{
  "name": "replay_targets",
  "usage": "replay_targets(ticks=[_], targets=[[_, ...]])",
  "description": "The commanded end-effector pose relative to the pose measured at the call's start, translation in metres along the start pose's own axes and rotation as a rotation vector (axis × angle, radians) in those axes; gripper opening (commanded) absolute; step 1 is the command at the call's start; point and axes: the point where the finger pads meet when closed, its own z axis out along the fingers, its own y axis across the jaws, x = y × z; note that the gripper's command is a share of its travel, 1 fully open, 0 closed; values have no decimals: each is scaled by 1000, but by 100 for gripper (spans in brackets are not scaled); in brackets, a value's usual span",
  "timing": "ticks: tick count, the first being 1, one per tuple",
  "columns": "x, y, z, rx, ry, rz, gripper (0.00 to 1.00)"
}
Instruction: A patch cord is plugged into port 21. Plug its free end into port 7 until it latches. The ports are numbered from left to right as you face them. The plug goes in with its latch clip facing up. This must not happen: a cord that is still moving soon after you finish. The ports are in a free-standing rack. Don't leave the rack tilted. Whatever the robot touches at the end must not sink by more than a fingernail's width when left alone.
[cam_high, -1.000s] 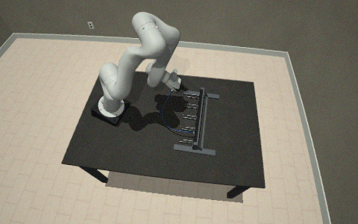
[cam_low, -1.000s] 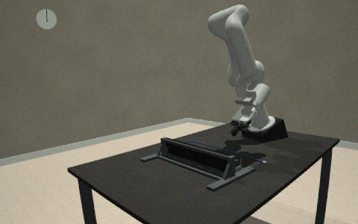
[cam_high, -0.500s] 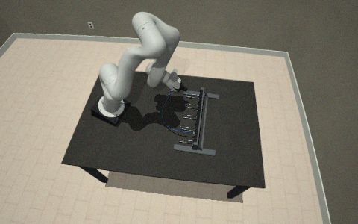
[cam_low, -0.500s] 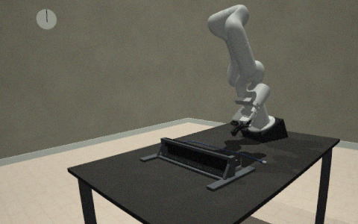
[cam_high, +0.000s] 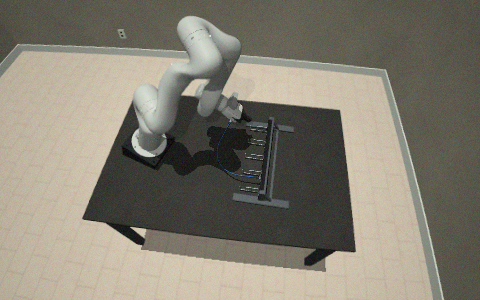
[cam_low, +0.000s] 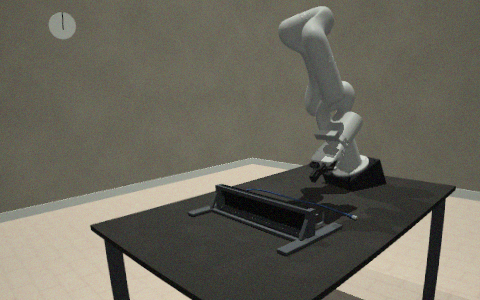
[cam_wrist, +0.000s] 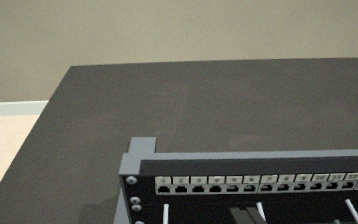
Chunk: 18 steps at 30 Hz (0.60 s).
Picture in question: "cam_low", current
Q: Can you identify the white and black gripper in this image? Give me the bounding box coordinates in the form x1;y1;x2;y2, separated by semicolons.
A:
309;140;346;183

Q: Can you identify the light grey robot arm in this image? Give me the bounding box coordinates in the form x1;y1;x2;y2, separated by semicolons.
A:
278;6;369;177

